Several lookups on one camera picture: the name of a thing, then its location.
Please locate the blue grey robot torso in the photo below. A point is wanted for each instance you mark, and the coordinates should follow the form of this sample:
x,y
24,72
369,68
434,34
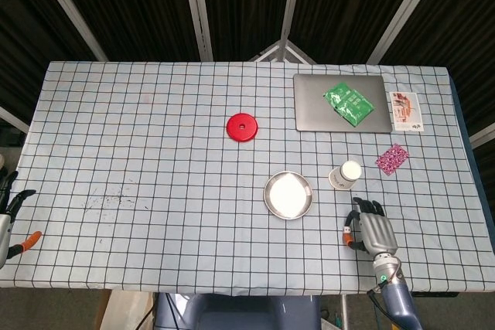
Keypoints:
x,y
239,314

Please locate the green foil packet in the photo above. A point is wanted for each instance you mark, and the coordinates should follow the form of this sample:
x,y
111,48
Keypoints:
x,y
334,94
359,109

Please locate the white frame rail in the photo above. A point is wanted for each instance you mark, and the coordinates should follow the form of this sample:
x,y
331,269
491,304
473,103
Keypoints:
x,y
13,118
483,135

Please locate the round stainless steel plate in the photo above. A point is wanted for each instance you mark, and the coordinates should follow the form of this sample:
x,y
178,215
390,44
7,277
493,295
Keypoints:
x,y
288,194

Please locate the white frame post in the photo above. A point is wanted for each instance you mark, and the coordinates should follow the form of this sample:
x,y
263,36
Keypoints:
x,y
406,9
69,9
290,1
198,9

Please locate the purple patterned packet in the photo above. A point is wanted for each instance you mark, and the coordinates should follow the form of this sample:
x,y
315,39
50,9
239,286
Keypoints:
x,y
392,159

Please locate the white paper cup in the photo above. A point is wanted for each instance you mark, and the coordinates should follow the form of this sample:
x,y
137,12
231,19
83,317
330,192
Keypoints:
x,y
350,171

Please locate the red round disc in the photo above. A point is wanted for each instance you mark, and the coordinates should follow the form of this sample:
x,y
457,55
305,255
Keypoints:
x,y
249,133

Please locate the white triangular frame brace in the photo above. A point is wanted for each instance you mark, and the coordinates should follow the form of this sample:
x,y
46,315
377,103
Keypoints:
x,y
282,52

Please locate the white picture card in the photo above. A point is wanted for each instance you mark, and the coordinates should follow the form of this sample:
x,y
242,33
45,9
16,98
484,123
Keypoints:
x,y
404,109

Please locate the black pleated curtain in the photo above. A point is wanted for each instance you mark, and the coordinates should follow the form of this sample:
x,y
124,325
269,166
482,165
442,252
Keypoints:
x,y
135,5

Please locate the metal table leg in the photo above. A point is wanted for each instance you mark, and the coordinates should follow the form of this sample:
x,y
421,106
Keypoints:
x,y
343,312

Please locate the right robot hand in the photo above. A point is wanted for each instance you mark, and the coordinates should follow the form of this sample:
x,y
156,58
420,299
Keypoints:
x,y
379,229

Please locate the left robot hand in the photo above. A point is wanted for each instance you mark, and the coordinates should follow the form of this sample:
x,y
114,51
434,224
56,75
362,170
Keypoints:
x,y
4,229

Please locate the brown cardboard box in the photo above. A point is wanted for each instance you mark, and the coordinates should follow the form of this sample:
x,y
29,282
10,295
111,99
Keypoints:
x,y
123,310

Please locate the blue checked tablecloth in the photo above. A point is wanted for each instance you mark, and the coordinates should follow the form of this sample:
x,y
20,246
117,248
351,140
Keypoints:
x,y
154,171

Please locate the grey closed laptop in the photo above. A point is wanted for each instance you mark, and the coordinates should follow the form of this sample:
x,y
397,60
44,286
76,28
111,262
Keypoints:
x,y
309,106

